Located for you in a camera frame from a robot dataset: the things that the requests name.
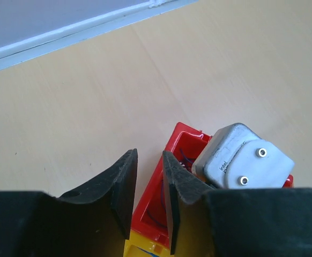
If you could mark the red plastic bin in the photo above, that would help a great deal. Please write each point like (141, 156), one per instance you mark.
(149, 218)

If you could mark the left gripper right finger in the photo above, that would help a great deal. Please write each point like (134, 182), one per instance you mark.
(205, 221)

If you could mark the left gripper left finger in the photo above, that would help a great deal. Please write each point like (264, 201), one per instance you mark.
(93, 219)

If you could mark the yellow plastic bin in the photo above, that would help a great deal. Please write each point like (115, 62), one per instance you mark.
(140, 246)

